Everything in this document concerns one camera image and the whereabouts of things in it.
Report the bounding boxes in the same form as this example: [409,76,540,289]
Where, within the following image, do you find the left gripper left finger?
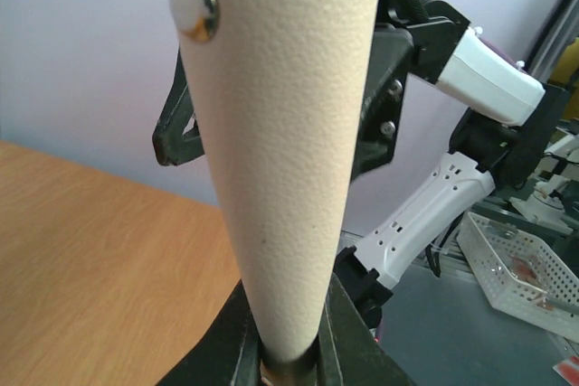
[158,284,261,386]

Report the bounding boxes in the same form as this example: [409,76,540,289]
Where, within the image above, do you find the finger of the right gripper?
[152,52,204,165]

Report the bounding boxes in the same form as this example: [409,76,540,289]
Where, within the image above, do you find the white perforated plastic basket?
[457,212,578,342]

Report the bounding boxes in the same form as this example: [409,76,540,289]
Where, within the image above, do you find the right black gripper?
[350,0,429,181]

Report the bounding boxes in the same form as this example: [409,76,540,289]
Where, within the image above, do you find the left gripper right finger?
[317,275,415,386]

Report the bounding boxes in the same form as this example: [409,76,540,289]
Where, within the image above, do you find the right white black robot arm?
[153,0,560,353]

